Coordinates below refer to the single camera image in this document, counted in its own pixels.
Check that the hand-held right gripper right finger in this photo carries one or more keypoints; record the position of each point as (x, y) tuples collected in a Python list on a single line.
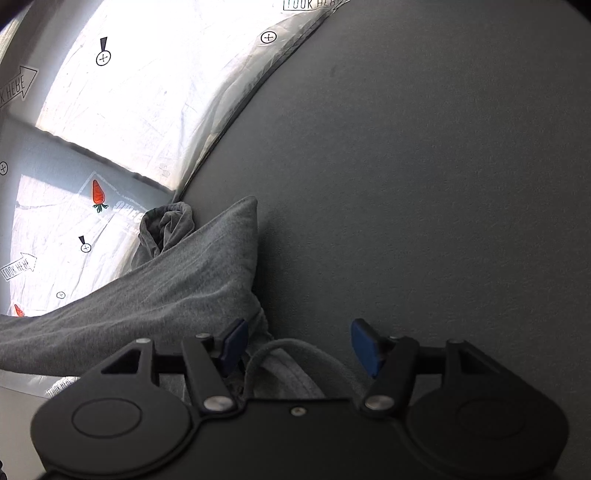
[(364, 344)]

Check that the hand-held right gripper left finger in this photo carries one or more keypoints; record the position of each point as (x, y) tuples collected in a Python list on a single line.
[(235, 344)]

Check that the grey t-shirt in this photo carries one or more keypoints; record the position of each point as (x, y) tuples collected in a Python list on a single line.
[(184, 286)]

